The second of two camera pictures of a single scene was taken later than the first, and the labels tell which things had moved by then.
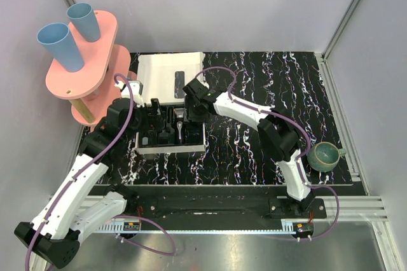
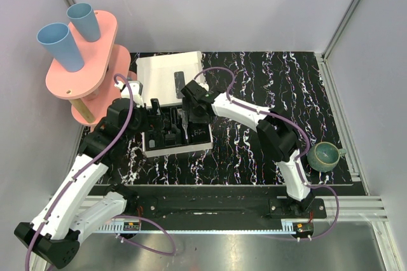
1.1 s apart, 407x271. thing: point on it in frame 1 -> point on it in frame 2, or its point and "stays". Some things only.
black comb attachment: x=163 y=138 -> x=170 y=139
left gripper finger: x=154 y=102 stays
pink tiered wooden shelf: x=106 y=66 stays
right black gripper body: x=194 y=112 stays
